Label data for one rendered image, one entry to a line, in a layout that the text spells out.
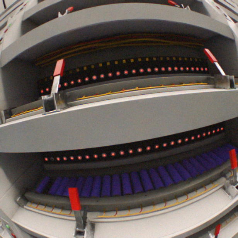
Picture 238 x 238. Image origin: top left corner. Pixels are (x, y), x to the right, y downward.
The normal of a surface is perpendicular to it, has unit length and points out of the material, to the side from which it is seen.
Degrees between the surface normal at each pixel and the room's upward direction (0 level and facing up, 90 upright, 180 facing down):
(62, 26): 111
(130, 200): 21
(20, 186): 90
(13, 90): 90
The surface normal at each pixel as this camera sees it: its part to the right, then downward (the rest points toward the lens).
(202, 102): 0.03, 0.22
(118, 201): -0.15, -0.96
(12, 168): 0.99, -0.15
